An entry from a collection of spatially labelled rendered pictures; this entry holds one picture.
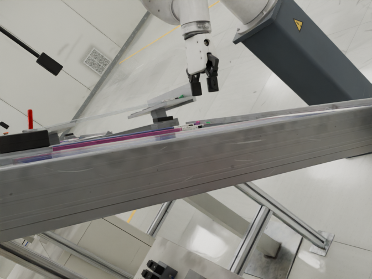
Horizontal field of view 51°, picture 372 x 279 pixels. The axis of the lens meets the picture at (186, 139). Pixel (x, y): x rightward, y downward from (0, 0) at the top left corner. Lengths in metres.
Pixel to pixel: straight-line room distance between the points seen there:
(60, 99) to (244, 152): 8.23
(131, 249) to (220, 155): 1.58
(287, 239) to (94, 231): 0.86
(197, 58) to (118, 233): 1.09
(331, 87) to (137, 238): 1.13
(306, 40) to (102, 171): 1.13
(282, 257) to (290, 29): 0.88
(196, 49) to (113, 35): 8.09
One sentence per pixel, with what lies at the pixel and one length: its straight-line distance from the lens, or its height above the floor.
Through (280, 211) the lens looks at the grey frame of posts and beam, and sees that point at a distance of 1.42.
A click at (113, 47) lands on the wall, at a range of 9.10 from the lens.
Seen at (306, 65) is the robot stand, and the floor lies 0.47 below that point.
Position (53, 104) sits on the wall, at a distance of 8.60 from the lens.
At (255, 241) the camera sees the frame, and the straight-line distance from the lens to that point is 1.37.
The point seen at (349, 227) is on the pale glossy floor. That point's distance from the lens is 1.57.
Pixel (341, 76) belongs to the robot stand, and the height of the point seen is 0.34.
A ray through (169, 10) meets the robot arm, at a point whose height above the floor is 0.96.
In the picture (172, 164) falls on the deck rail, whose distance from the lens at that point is 0.40.
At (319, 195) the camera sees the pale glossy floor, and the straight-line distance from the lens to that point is 1.73.
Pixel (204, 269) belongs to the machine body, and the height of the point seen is 0.62.
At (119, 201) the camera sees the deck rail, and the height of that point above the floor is 1.01.
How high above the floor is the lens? 1.14
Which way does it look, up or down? 22 degrees down
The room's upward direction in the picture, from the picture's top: 53 degrees counter-clockwise
